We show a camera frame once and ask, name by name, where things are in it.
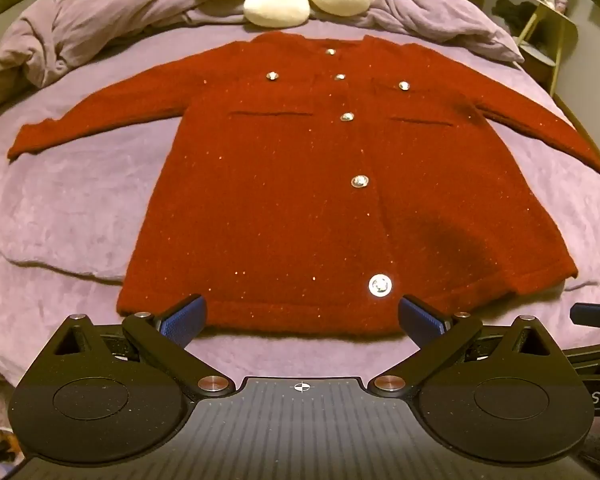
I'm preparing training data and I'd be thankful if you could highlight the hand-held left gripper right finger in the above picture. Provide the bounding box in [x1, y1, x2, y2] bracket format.
[367, 294, 563, 401]

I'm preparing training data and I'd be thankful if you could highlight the black cloth heap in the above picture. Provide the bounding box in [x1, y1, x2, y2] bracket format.
[492, 0, 537, 32]

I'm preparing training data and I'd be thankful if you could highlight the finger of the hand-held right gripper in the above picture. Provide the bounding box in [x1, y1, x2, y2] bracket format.
[569, 302, 600, 332]

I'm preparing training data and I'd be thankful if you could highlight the purple crumpled duvet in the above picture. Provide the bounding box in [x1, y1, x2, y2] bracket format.
[0, 0, 526, 106]

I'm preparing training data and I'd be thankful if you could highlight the red knit cardigan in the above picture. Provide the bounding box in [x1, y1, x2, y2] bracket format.
[7, 31, 600, 338]

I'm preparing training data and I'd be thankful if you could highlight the purple bed sheet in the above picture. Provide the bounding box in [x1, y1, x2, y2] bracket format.
[0, 25, 600, 411]

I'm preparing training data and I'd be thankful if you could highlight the yellow side table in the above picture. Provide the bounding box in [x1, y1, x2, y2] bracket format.
[516, 0, 579, 97]

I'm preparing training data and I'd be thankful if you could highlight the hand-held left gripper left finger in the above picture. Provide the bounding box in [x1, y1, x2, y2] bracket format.
[41, 294, 236, 401]

